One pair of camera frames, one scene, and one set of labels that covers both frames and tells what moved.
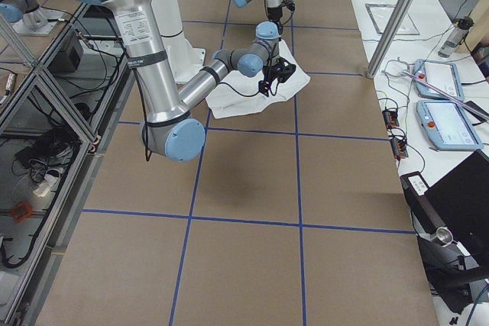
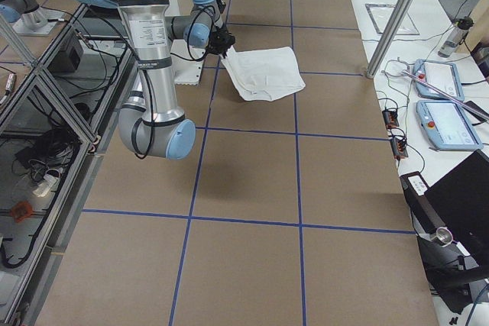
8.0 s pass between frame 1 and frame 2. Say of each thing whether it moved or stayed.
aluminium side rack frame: stayed
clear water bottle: stayed
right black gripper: moved
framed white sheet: stayed
